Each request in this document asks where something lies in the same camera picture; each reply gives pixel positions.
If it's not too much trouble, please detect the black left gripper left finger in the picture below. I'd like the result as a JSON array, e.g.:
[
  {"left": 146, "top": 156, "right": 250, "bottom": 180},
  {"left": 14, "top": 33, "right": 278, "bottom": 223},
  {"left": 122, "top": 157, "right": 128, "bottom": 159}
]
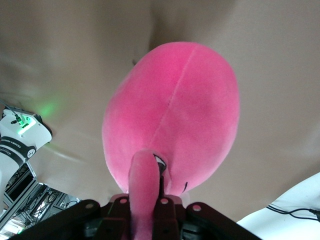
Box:
[{"left": 9, "top": 196, "right": 132, "bottom": 240}]

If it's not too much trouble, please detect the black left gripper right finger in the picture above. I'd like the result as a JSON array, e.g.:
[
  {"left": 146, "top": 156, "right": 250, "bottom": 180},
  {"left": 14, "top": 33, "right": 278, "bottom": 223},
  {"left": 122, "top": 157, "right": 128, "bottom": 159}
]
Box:
[{"left": 152, "top": 196, "right": 262, "bottom": 240}]

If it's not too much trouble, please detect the round hot pink plush toy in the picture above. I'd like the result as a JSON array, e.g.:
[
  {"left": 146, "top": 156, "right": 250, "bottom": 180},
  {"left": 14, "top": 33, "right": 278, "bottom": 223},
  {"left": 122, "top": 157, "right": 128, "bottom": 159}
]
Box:
[{"left": 101, "top": 41, "right": 241, "bottom": 240}]

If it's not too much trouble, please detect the brown table cloth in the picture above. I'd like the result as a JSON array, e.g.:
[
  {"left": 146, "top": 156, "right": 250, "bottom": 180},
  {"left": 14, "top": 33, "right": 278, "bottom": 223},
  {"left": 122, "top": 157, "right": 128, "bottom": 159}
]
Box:
[{"left": 0, "top": 0, "right": 320, "bottom": 223}]

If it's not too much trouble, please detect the aluminium frame profile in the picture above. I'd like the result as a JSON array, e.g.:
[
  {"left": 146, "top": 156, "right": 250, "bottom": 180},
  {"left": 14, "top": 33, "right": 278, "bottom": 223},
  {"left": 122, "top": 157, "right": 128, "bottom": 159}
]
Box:
[{"left": 0, "top": 161, "right": 82, "bottom": 232}]

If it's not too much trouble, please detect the thin black cable with plug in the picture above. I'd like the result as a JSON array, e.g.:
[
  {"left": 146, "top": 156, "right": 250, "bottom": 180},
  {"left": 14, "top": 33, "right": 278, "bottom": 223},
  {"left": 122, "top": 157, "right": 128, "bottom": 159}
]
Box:
[{"left": 265, "top": 204, "right": 320, "bottom": 222}]

